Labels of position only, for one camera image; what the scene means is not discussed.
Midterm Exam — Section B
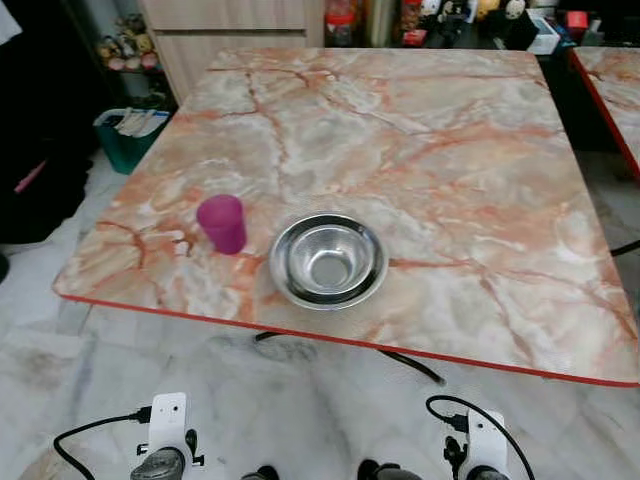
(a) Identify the purple plastic cup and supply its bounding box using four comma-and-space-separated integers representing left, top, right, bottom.
196, 194, 248, 255

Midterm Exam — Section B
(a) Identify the black robot right foot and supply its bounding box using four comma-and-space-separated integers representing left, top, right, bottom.
357, 460, 423, 480

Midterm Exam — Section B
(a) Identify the stainless steel bowl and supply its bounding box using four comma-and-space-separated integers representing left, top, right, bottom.
269, 213, 389, 311

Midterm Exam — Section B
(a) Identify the teal storage box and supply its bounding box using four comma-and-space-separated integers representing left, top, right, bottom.
95, 108, 173, 176

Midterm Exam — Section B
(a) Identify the large black fabric bundle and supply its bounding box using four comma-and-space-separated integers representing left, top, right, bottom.
0, 0, 101, 246

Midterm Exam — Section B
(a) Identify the black low cabinet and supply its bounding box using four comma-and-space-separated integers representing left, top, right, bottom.
540, 45, 626, 156

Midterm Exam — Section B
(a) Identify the light wooden drawer cabinet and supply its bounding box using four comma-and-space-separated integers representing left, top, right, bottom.
140, 0, 326, 101

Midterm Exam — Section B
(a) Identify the small white blue box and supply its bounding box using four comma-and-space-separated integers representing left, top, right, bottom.
528, 15, 563, 54

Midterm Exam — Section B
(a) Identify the red snack jar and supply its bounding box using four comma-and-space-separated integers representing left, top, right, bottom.
400, 0, 426, 46

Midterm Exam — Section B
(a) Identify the steel tumbler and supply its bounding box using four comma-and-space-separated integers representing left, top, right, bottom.
364, 0, 399, 47

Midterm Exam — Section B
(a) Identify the black white doll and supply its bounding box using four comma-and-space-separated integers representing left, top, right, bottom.
502, 0, 529, 23

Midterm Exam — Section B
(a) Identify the red lid jar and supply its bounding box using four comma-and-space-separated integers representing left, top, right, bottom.
325, 0, 359, 48

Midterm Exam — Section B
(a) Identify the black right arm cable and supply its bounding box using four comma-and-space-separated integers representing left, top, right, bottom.
426, 395, 539, 480

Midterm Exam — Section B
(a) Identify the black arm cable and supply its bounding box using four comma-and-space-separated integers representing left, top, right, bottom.
52, 406, 153, 480
426, 395, 539, 480

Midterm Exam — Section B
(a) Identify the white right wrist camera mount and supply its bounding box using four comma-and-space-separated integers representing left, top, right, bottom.
467, 409, 510, 480

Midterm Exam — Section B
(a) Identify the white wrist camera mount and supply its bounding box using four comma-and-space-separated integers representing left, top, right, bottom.
147, 392, 190, 453
467, 409, 510, 480

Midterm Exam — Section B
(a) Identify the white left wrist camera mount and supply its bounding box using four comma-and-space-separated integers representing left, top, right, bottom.
147, 392, 190, 453

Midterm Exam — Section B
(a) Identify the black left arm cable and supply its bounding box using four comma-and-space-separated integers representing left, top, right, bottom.
52, 406, 153, 480

